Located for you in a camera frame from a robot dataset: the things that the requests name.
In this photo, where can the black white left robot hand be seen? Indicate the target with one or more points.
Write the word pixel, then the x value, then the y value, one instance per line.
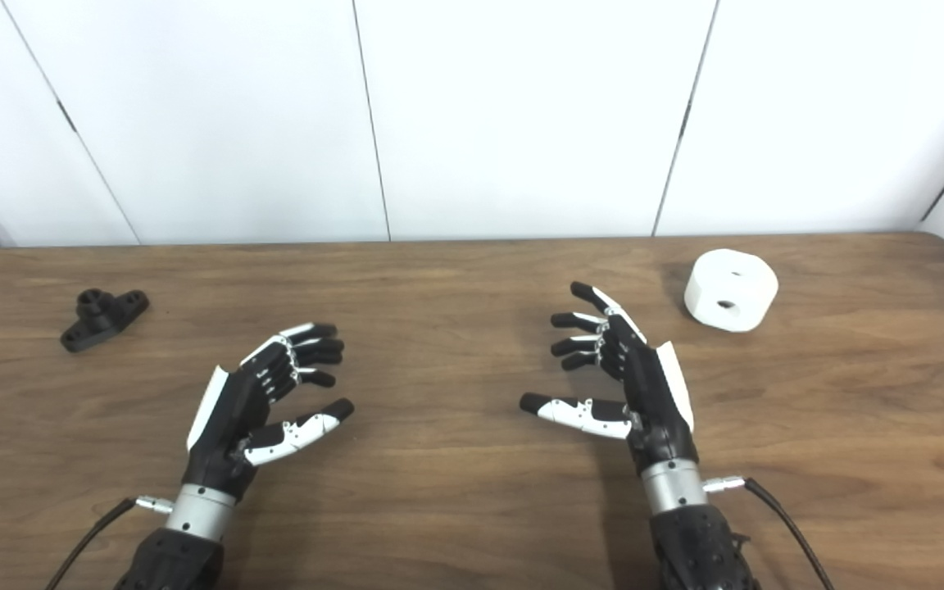
pixel 226 418

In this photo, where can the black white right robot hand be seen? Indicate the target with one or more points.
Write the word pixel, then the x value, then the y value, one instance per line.
pixel 652 393

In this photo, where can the black flanged holder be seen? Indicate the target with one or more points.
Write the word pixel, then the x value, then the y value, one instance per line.
pixel 103 319

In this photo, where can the round white plastic piece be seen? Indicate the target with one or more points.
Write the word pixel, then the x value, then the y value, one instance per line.
pixel 742 287

